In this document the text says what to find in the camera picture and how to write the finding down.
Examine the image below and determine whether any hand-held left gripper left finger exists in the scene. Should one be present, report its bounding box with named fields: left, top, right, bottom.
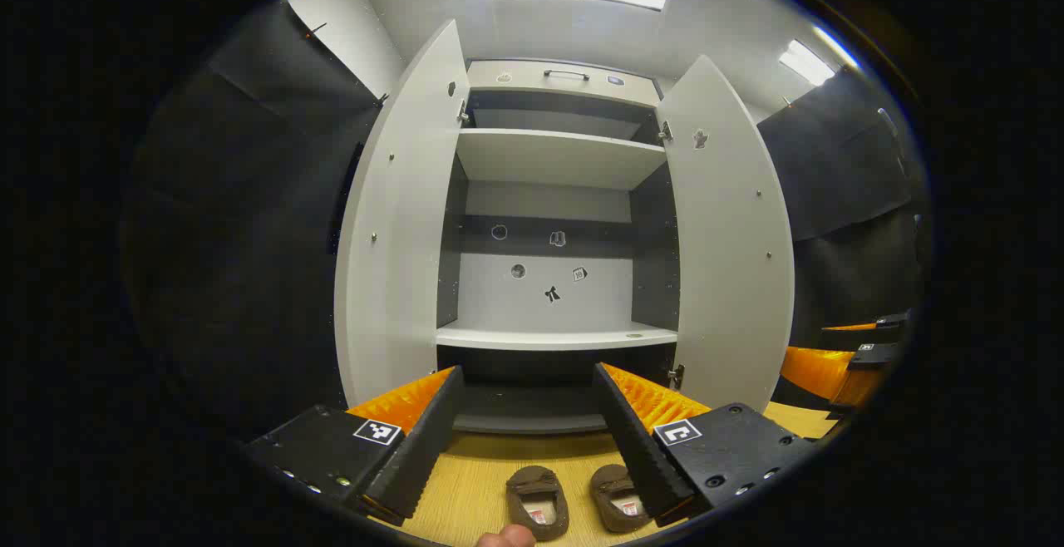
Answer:
left=244, top=366, right=465, bottom=528

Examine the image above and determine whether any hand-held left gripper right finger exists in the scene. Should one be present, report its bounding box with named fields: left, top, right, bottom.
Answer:
left=592, top=362, right=820, bottom=529

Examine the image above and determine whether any brown fuzzy shoe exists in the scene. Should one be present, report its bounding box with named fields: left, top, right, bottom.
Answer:
left=505, top=466, right=570, bottom=541
left=590, top=464, right=653, bottom=533

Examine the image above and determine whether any white cabinet door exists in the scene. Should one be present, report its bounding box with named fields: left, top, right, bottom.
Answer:
left=657, top=55, right=796, bottom=413
left=334, top=19, right=470, bottom=411

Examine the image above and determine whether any white shoe cabinet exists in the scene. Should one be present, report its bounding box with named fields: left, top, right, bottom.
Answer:
left=436, top=57, right=682, bottom=436

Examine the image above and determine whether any small ceiling light panel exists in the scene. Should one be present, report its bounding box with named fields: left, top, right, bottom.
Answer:
left=779, top=38, right=836, bottom=86

